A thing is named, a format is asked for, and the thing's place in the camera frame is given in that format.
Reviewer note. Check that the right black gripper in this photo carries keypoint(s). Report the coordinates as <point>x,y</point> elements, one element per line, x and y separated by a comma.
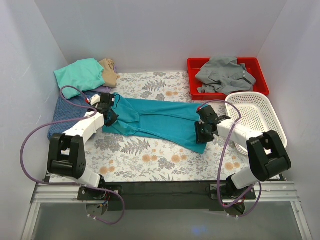
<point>200,132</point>

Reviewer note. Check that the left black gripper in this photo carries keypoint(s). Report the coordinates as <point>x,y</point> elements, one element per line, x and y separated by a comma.
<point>111,117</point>

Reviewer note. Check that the teal t shirt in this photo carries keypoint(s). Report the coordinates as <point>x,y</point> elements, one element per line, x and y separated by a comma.
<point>163,120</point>

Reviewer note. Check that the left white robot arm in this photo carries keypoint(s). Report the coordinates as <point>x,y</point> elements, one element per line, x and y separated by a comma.
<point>67,157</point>

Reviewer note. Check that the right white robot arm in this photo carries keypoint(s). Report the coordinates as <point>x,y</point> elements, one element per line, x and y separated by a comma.
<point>267,154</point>

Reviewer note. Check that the lavender folded garment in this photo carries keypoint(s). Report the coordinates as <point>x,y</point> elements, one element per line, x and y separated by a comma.
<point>105,89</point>

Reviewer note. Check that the beige folded garment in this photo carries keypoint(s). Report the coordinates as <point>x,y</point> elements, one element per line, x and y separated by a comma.
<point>106,62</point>

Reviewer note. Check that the mint green folded shirt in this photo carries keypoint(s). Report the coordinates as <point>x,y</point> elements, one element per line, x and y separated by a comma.
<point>85,75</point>

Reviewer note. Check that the blue checkered folded shirt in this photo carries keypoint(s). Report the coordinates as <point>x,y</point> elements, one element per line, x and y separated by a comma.
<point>66,111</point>

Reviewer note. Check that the white perforated plastic basket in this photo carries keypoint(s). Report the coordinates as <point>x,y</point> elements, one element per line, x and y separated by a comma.
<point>257,113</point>

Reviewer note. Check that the floral patterned table mat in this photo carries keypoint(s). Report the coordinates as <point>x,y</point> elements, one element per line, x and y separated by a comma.
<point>137,159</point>

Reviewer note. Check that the grey crumpled shirt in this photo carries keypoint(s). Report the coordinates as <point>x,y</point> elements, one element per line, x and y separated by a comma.
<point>223,74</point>

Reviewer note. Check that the red plastic tray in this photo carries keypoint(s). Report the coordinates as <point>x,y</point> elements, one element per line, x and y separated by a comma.
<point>251,63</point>

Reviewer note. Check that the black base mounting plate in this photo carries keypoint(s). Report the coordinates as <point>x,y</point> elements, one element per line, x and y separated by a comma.
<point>161,195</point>

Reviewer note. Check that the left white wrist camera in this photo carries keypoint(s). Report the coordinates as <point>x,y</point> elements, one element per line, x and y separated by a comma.
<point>94,100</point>

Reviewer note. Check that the aluminium frame rail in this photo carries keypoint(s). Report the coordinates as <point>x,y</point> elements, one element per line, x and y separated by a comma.
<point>272,191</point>

